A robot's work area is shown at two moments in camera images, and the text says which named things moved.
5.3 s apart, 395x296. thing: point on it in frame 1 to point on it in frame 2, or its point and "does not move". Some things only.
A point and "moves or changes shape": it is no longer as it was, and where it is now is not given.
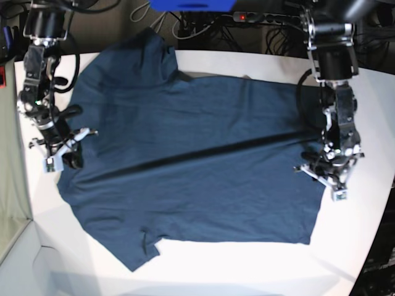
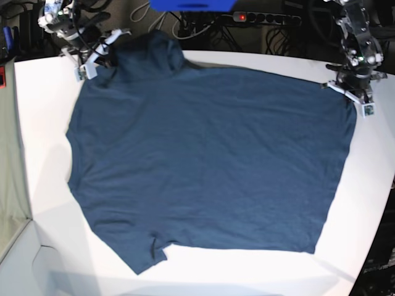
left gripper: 57,151 to 87,58
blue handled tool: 8,36 does not move
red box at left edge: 3,83 does not move
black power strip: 244,18 does not move
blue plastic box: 194,5 does not move
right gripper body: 331,164 to 357,86
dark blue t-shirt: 182,157 moves or changes shape
